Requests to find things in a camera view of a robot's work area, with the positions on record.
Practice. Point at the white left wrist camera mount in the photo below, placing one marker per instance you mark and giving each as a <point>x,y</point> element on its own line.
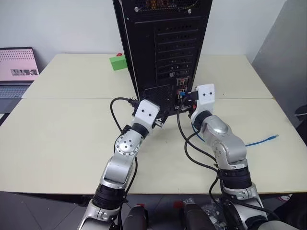
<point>145,113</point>

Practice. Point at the clear plastic bags of parts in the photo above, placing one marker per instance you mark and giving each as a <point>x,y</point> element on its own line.
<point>214,210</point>

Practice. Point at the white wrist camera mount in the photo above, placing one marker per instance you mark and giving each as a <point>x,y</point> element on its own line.
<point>206,95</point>
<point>145,113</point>

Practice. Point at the green box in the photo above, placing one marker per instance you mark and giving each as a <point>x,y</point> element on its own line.
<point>117,63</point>

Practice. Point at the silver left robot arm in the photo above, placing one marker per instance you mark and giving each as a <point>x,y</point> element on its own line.
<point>126,146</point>

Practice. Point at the dark rounded shape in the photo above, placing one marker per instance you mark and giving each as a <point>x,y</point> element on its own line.
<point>136,218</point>

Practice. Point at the open laptop with pink screen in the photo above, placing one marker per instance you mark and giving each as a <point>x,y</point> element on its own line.
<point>16,62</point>

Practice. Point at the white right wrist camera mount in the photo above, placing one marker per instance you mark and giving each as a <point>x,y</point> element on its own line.
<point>206,95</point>

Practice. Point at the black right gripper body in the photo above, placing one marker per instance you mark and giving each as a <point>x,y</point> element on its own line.
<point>194,95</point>

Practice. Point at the black chair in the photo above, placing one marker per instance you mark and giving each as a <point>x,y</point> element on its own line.
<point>301,127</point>

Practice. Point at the black computer tower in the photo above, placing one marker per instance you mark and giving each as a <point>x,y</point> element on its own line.
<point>144,48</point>

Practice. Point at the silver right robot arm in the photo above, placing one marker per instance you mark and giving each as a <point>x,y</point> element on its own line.
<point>223,139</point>

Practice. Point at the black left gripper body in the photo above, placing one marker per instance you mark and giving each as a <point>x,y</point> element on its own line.
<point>161,122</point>

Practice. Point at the grey partition panel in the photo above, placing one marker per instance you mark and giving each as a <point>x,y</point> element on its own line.
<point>283,48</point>

